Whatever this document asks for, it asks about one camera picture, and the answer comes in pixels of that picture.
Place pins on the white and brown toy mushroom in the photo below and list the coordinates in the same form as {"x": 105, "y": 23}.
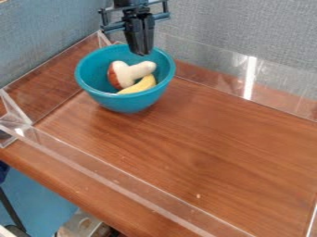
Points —
{"x": 122, "y": 75}

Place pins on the yellow toy banana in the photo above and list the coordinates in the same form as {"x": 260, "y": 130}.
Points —
{"x": 144, "y": 85}

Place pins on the grey metal base below table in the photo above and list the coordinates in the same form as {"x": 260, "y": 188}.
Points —
{"x": 84, "y": 225}

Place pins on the clear acrylic barrier wall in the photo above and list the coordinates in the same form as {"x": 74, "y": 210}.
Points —
{"x": 217, "y": 162}

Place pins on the blue plastic bowl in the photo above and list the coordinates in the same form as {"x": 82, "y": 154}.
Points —
{"x": 92, "y": 76}

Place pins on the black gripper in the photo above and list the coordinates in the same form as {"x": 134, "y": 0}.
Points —
{"x": 141, "y": 15}

